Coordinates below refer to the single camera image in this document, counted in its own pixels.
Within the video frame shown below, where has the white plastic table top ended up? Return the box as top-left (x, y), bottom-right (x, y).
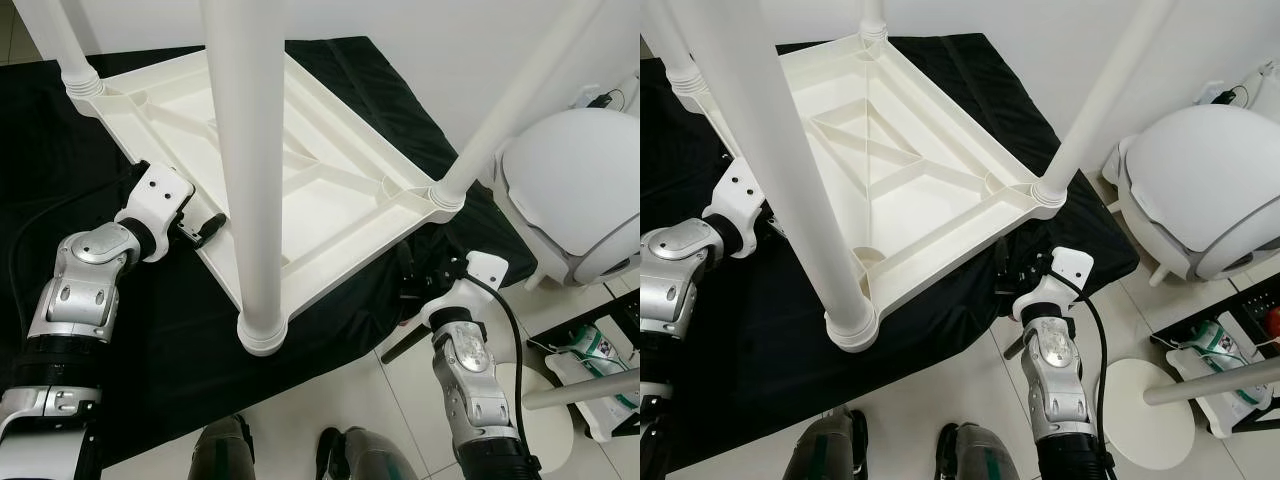
top-left (68, 42), bottom-right (468, 357)
top-left (680, 30), bottom-right (1069, 353)

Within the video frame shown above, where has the black table cloth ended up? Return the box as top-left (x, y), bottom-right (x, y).
top-left (640, 35), bottom-right (1141, 476)
top-left (0, 38), bottom-right (539, 471)

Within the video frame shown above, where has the white plastic chair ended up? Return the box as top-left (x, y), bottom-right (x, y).
top-left (495, 108), bottom-right (641, 291)
top-left (1100, 105), bottom-right (1280, 286)

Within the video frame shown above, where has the green white packet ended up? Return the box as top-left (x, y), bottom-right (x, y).
top-left (1185, 322), bottom-right (1251, 369)
top-left (565, 328), bottom-right (626, 371)

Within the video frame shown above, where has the grey green robot right leg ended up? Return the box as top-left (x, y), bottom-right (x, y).
top-left (318, 425), bottom-right (421, 480)
top-left (935, 422), bottom-right (1021, 480)

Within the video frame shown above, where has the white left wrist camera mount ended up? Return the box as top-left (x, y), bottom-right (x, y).
top-left (705, 155), bottom-right (771, 256)
top-left (115, 165), bottom-right (196, 263)

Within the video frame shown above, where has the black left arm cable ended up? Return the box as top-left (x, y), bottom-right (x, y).
top-left (8, 165), bottom-right (149, 331)

